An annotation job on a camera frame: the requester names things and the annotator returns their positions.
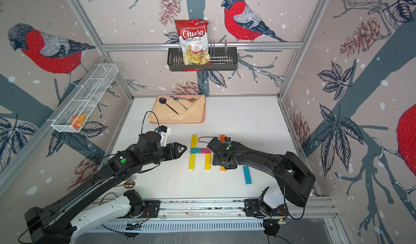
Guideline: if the copper spoon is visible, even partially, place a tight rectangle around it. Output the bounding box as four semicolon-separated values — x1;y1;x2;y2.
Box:
122;180;135;189

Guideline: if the black ladle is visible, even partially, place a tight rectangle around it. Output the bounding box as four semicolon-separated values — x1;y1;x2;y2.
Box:
159;97;179;115

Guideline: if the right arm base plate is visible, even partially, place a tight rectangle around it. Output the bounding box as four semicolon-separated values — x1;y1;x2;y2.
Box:
243;199;289;219

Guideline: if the red cassava chips bag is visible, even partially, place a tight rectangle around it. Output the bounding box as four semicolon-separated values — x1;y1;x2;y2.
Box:
175;19;210;65

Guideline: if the beige folded cloth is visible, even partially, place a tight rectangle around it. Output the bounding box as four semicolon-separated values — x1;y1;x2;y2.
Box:
147;95;206;124

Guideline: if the black wire rack basket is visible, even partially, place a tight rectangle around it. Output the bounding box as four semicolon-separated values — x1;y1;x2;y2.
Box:
167;42;238;71

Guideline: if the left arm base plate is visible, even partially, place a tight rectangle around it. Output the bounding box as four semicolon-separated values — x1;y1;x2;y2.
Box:
128;200;161;219

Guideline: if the teal small block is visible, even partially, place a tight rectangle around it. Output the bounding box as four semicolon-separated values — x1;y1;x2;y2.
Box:
190;148;201;154

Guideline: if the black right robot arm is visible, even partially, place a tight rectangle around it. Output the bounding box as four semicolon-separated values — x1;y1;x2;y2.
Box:
207;137;316;220

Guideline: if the lime yellow block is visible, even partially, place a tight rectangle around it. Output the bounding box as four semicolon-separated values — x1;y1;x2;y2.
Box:
204;153;211;170

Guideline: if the yellow long block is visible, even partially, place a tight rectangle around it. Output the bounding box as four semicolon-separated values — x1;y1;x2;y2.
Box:
188;153;196;170

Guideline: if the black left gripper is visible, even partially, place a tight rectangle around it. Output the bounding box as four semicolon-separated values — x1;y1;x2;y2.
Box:
143;141;189;166

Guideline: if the wooden spoon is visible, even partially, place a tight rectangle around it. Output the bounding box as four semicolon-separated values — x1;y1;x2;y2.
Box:
178;97;196;102

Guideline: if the silver spoon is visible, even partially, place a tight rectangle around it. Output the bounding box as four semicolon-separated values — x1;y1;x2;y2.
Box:
170;96;188;110

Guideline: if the magenta block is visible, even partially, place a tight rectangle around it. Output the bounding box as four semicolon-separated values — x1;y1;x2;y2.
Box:
200;148;211;154

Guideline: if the white wire wall basket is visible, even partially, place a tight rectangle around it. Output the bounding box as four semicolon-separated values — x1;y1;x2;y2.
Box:
52;63;119;133

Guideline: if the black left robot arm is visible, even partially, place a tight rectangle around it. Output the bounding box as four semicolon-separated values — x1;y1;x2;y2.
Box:
24;131;187;244

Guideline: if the teal long block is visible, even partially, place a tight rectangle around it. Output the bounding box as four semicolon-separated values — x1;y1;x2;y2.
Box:
243;166;252;185

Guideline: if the orange fruit in basket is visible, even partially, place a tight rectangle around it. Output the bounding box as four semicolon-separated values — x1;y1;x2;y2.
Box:
69;114;87;130

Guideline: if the aluminium rail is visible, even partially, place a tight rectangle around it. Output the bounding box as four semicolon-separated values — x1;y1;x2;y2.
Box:
69;196;335;220

